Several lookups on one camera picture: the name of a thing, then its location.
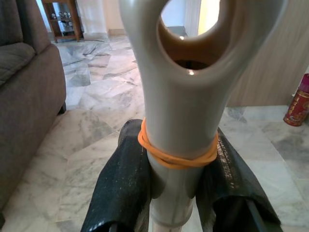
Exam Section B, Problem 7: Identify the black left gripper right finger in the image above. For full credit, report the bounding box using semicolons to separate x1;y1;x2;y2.
195;128;281;232

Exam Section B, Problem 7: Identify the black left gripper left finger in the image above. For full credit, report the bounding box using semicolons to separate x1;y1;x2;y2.
81;118;152;232

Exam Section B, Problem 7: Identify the cream hand broom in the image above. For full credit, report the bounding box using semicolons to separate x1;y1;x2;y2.
119;0;289;232

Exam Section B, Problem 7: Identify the orange rubber band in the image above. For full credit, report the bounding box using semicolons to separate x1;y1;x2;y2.
137;117;219;170

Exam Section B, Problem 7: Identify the red patterned cylinder tin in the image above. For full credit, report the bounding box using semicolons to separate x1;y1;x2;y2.
283;90;309;127

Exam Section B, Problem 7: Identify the dark red rolled item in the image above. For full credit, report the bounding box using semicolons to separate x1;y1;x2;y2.
298;73;309;94

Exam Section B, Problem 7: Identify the light wooden door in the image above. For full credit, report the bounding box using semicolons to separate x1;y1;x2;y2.
226;0;309;107

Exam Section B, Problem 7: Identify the grey brown fabric sofa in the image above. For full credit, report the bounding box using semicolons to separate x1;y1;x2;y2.
0;0;67;224

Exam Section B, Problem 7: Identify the wooden display cabinet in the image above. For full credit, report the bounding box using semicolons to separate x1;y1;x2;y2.
41;0;84;44

